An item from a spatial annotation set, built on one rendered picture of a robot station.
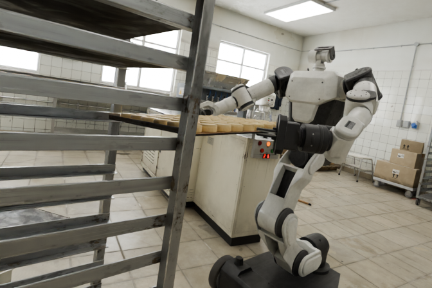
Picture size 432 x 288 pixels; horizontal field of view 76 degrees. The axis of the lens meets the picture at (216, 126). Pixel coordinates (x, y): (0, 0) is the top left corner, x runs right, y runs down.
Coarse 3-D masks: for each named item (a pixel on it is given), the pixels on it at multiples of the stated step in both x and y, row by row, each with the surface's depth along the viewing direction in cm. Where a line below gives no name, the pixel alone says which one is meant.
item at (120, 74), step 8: (120, 72) 94; (120, 80) 94; (112, 104) 95; (120, 112) 96; (112, 128) 95; (112, 152) 97; (112, 160) 97; (104, 176) 97; (112, 176) 98; (104, 200) 98; (104, 208) 98; (104, 248) 101; (96, 256) 100
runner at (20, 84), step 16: (0, 80) 41; (16, 80) 42; (32, 80) 44; (48, 80) 45; (48, 96) 45; (64, 96) 47; (80, 96) 48; (96, 96) 50; (112, 96) 52; (128, 96) 54; (144, 96) 56; (160, 96) 58
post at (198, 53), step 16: (208, 0) 58; (208, 16) 59; (192, 32) 60; (208, 32) 59; (192, 48) 59; (192, 64) 59; (192, 80) 59; (192, 96) 59; (192, 112) 60; (192, 128) 61; (176, 144) 62; (192, 144) 62; (176, 160) 62; (176, 176) 62; (176, 192) 61; (176, 208) 62; (176, 224) 63; (176, 240) 63; (176, 256) 64; (160, 272) 65
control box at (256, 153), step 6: (264, 144) 201; (270, 144) 204; (252, 150) 199; (258, 150) 200; (264, 150) 202; (270, 150) 205; (252, 156) 199; (258, 156) 200; (264, 156) 203; (270, 156) 206; (276, 156) 209
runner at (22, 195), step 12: (108, 180) 54; (120, 180) 56; (132, 180) 57; (144, 180) 59; (156, 180) 61; (168, 180) 63; (0, 192) 44; (12, 192) 44; (24, 192) 46; (36, 192) 47; (48, 192) 48; (60, 192) 49; (72, 192) 50; (84, 192) 52; (96, 192) 53; (108, 192) 54; (120, 192) 56; (132, 192) 58; (0, 204) 44; (12, 204) 45
